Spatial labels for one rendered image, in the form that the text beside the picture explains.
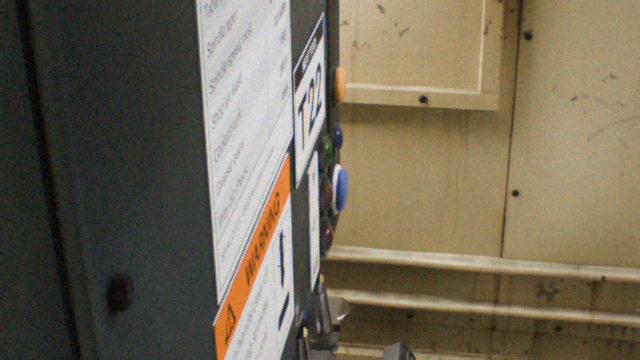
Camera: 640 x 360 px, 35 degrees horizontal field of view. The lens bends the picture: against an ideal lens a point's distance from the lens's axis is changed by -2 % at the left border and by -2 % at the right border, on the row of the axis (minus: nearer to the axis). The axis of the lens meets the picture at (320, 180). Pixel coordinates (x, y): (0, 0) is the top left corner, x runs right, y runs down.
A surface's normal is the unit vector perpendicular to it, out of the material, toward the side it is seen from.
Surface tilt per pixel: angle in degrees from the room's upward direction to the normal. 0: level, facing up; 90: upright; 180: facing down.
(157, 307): 90
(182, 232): 90
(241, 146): 90
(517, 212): 90
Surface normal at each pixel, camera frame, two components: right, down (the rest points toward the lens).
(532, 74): -0.14, 0.47
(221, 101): 0.99, 0.07
